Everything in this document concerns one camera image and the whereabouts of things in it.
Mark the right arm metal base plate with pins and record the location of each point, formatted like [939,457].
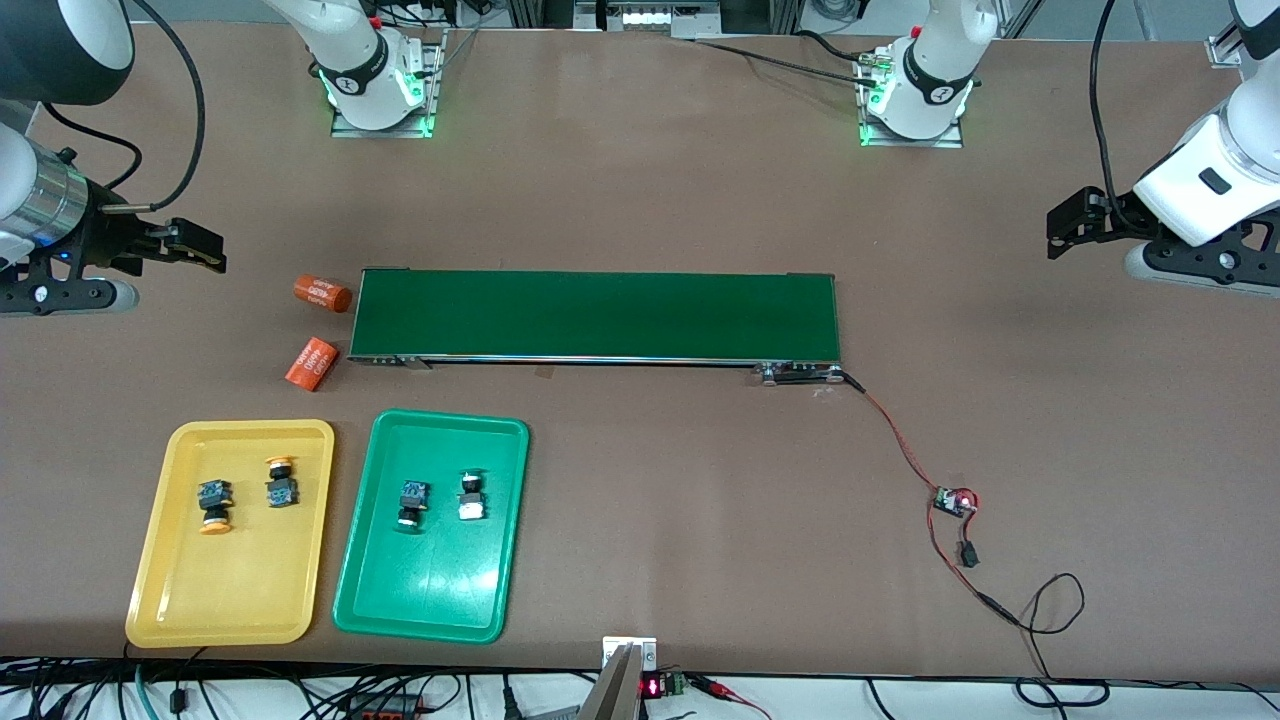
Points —
[432,90]

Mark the red digit display module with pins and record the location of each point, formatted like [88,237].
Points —
[655,687]

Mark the green mushroom push button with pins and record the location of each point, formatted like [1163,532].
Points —
[412,502]
[470,497]

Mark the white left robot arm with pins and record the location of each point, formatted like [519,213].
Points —
[1215,180]

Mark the yellow plastic tray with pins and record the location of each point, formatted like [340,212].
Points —
[250,590]

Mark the black power strip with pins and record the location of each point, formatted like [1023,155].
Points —
[385,708]

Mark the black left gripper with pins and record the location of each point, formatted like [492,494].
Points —
[1108,222]

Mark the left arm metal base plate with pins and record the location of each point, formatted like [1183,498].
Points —
[950,135]

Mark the silver mounting bracket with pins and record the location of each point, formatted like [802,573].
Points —
[628,690]

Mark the aluminium frame structure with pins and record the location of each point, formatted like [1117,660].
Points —
[655,15]

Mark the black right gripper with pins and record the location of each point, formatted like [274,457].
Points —
[112,238]

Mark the yellow mushroom push button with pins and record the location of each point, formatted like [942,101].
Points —
[214,505]
[282,490]

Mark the aluminium corner post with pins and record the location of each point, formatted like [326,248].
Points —
[1220,52]

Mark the red clip lead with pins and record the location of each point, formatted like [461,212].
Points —
[725,690]

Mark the green conveyor belt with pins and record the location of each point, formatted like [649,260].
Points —
[600,315]

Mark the green plastic tray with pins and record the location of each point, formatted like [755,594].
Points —
[450,580]

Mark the orange cylinder white print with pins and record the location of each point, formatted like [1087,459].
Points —
[313,364]
[323,294]

